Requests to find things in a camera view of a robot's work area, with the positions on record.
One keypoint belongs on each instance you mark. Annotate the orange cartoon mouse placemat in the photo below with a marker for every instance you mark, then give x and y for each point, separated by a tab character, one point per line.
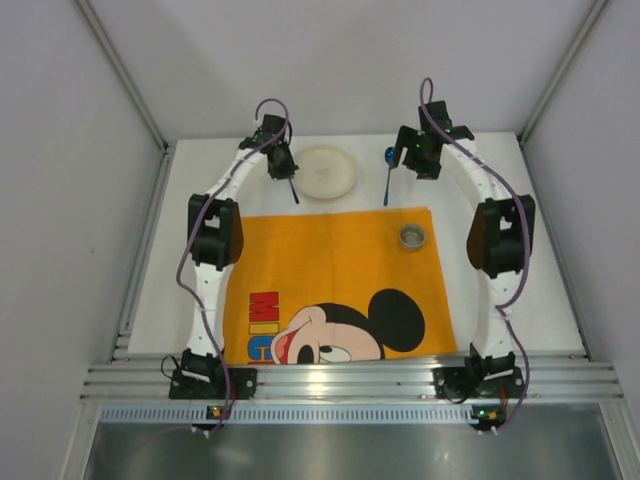
336	288

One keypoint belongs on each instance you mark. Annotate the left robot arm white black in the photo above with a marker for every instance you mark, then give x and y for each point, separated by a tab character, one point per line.
215	242

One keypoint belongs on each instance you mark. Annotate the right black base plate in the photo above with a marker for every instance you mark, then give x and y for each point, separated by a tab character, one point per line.
456	385

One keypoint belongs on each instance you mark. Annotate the small grey metal cup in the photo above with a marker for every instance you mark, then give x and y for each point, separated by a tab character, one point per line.
412	237

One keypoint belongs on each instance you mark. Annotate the aluminium frame post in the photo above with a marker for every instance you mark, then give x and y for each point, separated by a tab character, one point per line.
596	10
90	17

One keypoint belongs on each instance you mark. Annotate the perforated grey cable duct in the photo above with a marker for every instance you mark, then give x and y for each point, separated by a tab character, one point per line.
299	414

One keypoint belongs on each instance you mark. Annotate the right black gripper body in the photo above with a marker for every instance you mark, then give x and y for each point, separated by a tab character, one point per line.
422	163

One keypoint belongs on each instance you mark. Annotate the cream round plate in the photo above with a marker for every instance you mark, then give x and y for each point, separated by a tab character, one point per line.
325	172

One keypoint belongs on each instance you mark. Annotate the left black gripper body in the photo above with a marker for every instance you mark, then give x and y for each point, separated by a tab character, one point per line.
284	167

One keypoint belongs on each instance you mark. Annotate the left aluminium frame post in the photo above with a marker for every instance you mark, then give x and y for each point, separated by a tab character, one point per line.
90	17

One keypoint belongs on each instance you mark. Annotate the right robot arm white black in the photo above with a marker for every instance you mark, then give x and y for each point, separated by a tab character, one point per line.
498	246

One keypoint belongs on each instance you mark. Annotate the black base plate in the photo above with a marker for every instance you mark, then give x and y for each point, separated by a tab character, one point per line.
191	386
456	385

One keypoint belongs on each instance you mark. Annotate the aluminium mounting rail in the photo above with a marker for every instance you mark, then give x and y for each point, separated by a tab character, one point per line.
553	379

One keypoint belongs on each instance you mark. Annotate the right aluminium frame post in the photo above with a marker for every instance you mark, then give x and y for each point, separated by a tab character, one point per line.
596	10

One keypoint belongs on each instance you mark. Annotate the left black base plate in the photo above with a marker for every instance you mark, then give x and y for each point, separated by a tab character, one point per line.
191	386

